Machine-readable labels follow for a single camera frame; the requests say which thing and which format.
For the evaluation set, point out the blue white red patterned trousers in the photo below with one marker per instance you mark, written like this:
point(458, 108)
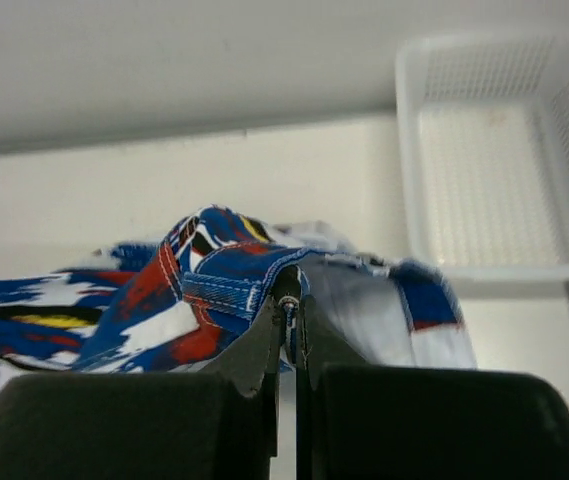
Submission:
point(178, 303)

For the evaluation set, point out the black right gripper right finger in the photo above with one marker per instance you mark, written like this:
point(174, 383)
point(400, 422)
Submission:
point(357, 420)

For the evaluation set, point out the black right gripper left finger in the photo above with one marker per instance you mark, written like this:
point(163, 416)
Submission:
point(217, 423)

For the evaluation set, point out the white plastic mesh basket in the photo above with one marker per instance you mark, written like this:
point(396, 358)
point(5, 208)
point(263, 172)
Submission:
point(483, 122)

